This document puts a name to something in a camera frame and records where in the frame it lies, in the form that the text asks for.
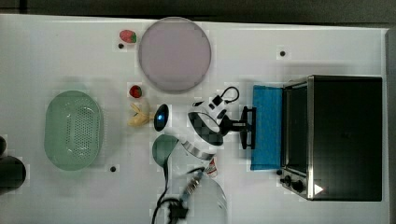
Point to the red strawberry toy near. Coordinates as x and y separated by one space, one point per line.
136 91

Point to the red strawberry toy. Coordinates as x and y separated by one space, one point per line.
128 36
136 91

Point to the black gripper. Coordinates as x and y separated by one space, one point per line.
230 125

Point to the red strawberry toy far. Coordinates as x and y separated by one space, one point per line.
128 36

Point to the peeled banana toy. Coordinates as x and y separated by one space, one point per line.
141 116

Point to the black cylinder container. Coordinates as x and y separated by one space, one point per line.
12 170

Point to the mint green cup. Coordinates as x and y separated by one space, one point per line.
162 148

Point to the round lilac plate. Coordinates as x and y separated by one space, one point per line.
174 54

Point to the silver toaster oven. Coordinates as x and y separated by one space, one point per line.
323 135

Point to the red ketchup bottle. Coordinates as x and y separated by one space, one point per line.
211 170

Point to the mint green colander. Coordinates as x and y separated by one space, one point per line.
74 130

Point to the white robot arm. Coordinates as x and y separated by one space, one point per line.
190 137

